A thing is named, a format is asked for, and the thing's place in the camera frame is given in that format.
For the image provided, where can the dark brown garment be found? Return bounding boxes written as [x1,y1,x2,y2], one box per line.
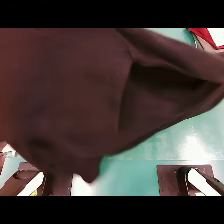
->
[0,28,224,184]

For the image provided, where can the red garment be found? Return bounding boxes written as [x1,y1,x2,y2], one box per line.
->
[187,28,224,50]

